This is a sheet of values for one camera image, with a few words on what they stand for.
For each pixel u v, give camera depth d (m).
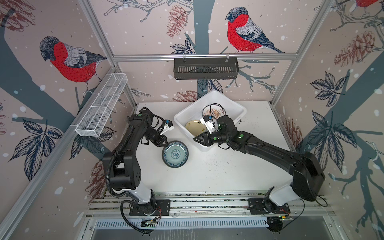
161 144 0.73
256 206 0.73
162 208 0.73
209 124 0.70
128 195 0.50
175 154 0.83
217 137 0.67
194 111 1.08
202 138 0.70
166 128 0.78
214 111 1.14
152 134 0.71
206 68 1.04
